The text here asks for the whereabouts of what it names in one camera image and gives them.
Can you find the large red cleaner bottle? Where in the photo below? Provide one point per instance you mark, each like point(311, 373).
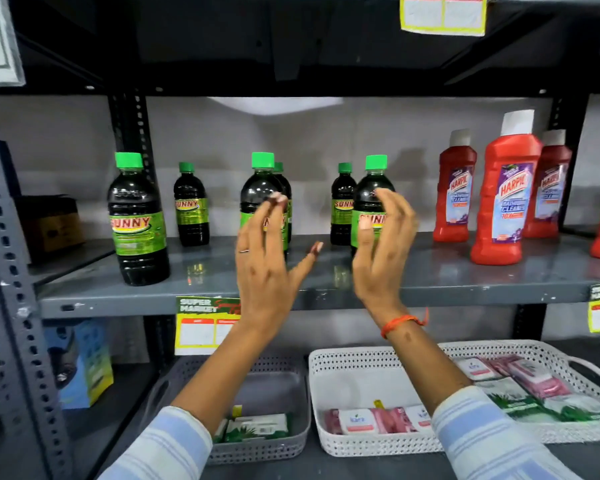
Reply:
point(505, 214)

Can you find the person's left hand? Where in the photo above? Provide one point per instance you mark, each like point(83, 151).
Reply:
point(262, 279)

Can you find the grey metal shelf rack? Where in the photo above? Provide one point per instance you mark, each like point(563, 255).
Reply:
point(455, 279)

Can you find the person's left forearm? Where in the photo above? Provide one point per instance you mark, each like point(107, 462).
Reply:
point(220, 374)

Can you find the white plastic basket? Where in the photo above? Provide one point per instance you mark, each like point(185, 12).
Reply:
point(365, 379)

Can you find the pile of pink white packets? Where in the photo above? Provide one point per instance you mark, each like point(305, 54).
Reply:
point(375, 420)
point(517, 372)

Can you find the person's left thumb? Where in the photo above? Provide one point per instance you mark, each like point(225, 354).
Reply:
point(307, 259)

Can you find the yellow-edged price label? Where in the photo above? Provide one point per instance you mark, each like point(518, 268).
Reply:
point(442, 13)

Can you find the person's right hand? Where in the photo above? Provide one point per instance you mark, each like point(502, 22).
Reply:
point(382, 274)

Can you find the grey plastic basket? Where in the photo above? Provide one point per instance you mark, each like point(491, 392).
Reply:
point(275, 389)

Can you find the person's right thumb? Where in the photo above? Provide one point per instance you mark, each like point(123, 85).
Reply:
point(365, 234)

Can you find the green white packet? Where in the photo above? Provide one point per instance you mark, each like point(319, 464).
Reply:
point(510, 397)
point(220, 430)
point(260, 427)
point(577, 407)

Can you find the grey slotted upright post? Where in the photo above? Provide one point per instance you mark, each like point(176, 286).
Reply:
point(15, 294)

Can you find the brown cardboard box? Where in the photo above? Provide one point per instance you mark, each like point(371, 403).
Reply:
point(52, 227)

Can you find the person's right forearm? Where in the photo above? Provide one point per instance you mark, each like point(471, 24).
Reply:
point(430, 364)

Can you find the blue product box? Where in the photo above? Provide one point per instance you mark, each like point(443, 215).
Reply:
point(82, 362)

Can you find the row of dark green-capped bottles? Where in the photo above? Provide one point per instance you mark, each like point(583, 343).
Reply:
point(137, 244)

